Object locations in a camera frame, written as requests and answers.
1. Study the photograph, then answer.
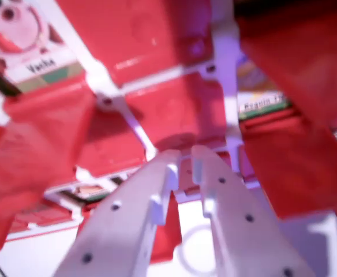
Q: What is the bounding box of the shark picture card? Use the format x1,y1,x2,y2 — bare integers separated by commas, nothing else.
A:
237,53,291,119

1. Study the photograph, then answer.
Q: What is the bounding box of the red board flap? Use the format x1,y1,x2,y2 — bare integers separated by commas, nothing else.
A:
55,0,216,86
124,71,227,158

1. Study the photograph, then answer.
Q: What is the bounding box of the cow picture card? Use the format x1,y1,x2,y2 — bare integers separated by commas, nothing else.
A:
0,0,85,91

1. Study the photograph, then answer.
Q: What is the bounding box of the red and white game board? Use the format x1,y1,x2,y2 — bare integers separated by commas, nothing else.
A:
0,0,337,265

